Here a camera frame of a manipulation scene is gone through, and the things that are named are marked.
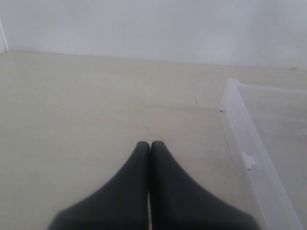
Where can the clear plastic box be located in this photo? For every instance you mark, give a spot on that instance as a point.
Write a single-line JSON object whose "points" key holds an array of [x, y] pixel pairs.
{"points": [[266, 129]]}

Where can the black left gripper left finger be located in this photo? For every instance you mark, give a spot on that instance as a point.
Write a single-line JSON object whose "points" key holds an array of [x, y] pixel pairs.
{"points": [[121, 204]]}

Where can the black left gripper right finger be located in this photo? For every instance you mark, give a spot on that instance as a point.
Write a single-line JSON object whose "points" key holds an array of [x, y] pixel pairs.
{"points": [[179, 203]]}

